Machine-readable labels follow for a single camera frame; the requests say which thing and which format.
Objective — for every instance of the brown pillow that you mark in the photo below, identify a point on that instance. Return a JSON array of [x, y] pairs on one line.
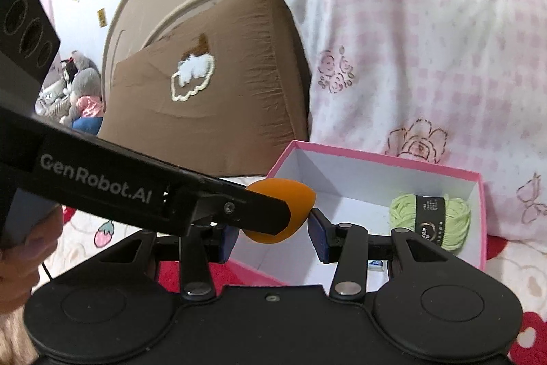
[[223, 93]]

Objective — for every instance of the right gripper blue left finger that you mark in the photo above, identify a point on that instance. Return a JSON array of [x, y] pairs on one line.
[[223, 240]]

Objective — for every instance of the bear print blanket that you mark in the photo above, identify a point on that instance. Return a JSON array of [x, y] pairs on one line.
[[519, 266]]

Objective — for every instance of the pink cardboard box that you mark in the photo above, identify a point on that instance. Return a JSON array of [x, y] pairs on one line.
[[354, 187]]

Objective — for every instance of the grey stuffed toys pile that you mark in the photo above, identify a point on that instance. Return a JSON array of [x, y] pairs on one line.
[[75, 98]]

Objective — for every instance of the orange makeup sponge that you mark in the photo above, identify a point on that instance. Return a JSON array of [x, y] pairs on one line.
[[300, 199]]

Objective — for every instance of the person left hand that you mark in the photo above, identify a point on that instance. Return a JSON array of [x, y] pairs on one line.
[[20, 264]]

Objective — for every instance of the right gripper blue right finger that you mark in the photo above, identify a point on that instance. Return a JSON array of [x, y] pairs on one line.
[[325, 237]]

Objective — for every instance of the green yarn ball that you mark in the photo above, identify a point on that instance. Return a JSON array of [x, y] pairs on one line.
[[442, 220]]

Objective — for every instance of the white tissue pack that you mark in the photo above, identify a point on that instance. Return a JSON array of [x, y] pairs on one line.
[[376, 265]]

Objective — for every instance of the pink checkered pillow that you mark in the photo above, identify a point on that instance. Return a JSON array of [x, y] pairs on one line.
[[460, 83]]

